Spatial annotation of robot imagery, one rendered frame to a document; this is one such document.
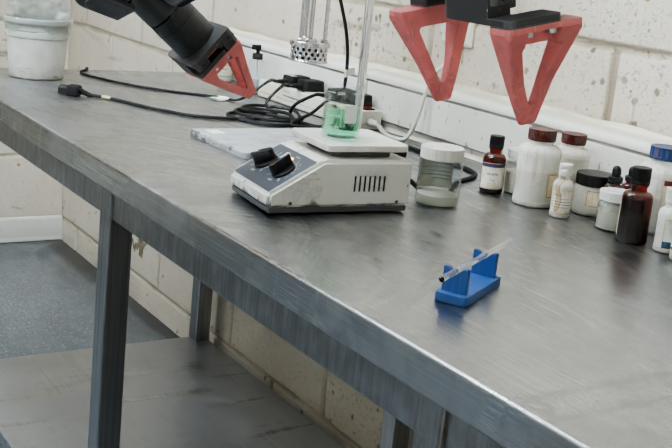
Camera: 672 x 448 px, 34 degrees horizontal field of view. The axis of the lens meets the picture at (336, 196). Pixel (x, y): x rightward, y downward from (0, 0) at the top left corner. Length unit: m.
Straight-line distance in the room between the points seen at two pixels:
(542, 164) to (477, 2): 0.80
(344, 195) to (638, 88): 0.51
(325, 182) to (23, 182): 2.54
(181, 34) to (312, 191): 0.25
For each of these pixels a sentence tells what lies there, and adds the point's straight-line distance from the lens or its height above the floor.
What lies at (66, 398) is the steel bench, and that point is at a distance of 2.44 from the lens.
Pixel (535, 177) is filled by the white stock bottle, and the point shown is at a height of 0.79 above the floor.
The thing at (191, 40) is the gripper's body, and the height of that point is 0.95.
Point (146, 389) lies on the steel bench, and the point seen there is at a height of 0.08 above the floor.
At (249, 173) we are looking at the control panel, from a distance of 1.39.
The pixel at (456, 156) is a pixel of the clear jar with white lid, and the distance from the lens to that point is 1.45.
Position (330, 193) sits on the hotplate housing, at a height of 0.78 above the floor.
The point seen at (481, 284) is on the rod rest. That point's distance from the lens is 1.11.
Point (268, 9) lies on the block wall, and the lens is 2.54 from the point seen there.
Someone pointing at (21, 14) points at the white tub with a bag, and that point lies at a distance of 2.35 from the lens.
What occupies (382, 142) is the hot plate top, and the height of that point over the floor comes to 0.84.
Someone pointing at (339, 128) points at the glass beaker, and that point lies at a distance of 1.37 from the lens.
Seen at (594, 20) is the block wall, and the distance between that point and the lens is 1.72.
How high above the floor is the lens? 1.07
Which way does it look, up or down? 13 degrees down
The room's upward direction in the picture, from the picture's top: 6 degrees clockwise
